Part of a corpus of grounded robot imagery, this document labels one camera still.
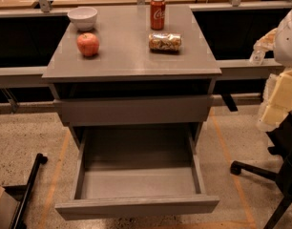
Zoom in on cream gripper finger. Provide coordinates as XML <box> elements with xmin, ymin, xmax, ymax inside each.
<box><xmin>253</xmin><ymin>29</ymin><xmax>277</xmax><ymax>52</ymax></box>
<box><xmin>257</xmin><ymin>69</ymin><xmax>292</xmax><ymax>132</ymax></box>

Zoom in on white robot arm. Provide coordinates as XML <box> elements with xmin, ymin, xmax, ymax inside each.
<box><xmin>249</xmin><ymin>10</ymin><xmax>292</xmax><ymax>132</ymax></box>

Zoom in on closed grey top drawer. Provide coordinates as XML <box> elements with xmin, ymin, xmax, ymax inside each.
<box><xmin>53</xmin><ymin>95</ymin><xmax>213</xmax><ymax>126</ymax></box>

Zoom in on red cola can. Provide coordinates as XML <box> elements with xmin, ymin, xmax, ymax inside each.
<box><xmin>150</xmin><ymin>0</ymin><xmax>166</xmax><ymax>30</ymax></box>

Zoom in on grey drawer cabinet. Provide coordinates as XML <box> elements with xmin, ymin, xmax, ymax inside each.
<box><xmin>41</xmin><ymin>4</ymin><xmax>222</xmax><ymax>221</ymax></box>

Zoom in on open grey middle drawer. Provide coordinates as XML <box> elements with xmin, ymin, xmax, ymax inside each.
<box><xmin>55</xmin><ymin>124</ymin><xmax>219</xmax><ymax>220</ymax></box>

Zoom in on clear sanitizer pump bottle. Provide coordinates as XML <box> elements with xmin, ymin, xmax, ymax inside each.
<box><xmin>249</xmin><ymin>50</ymin><xmax>265</xmax><ymax>65</ymax></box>

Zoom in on black office chair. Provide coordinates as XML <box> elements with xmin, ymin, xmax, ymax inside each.
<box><xmin>230</xmin><ymin>112</ymin><xmax>292</xmax><ymax>229</ymax></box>

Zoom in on red apple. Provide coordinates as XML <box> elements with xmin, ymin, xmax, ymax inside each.
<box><xmin>76</xmin><ymin>32</ymin><xmax>99</xmax><ymax>56</ymax></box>

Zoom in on white ceramic bowl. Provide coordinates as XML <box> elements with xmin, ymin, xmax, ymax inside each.
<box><xmin>68</xmin><ymin>7</ymin><xmax>97</xmax><ymax>31</ymax></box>

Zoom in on cardboard box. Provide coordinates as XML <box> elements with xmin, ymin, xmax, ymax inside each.
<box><xmin>0</xmin><ymin>186</ymin><xmax>18</xmax><ymax>229</ymax></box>

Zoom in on black cart frame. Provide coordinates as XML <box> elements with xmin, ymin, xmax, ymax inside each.
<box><xmin>5</xmin><ymin>153</ymin><xmax>48</xmax><ymax>229</ymax></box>

